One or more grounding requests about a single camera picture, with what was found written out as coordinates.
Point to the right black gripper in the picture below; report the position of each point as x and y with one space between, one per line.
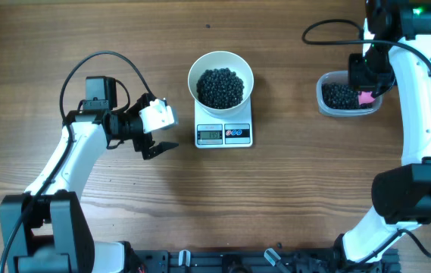
357 81

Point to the white paper bowl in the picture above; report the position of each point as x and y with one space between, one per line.
218 60

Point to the black beans in container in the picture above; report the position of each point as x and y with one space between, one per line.
342 97

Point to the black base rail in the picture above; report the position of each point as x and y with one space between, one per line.
306 260

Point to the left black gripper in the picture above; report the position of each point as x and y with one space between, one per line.
142 143

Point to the black beans in bowl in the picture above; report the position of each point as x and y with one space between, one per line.
220 89

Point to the white digital kitchen scale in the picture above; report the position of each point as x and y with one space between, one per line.
223 132

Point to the pink scoop blue handle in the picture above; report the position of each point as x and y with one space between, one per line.
365 98

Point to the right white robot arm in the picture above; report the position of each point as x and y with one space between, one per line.
397 36

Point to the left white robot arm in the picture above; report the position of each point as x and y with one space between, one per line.
44 228

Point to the clear plastic bean container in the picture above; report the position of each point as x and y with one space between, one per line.
341 77

